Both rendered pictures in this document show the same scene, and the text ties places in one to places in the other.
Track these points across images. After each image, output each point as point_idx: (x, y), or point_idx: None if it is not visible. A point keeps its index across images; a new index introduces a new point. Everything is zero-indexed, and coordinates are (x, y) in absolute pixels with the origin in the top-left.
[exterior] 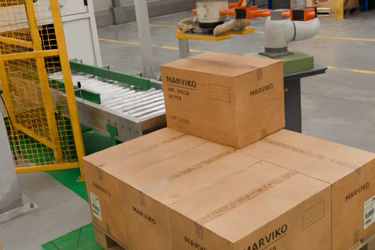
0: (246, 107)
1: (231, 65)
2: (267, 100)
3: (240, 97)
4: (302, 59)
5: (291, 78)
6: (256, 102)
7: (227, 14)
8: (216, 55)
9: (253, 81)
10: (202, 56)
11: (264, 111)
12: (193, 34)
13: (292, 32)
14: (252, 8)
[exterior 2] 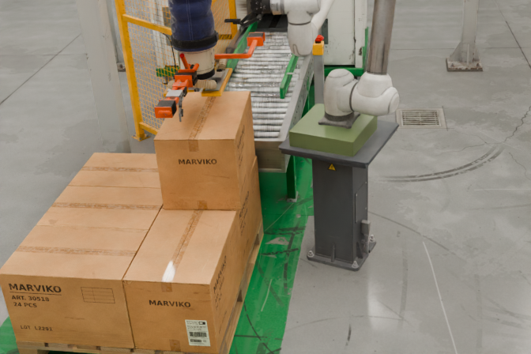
0: (172, 173)
1: (195, 123)
2: (207, 175)
3: (163, 161)
4: (337, 141)
5: (317, 158)
6: (189, 172)
7: (200, 69)
8: (235, 101)
9: (183, 150)
10: (226, 96)
11: (203, 184)
12: None
13: (346, 102)
14: (182, 77)
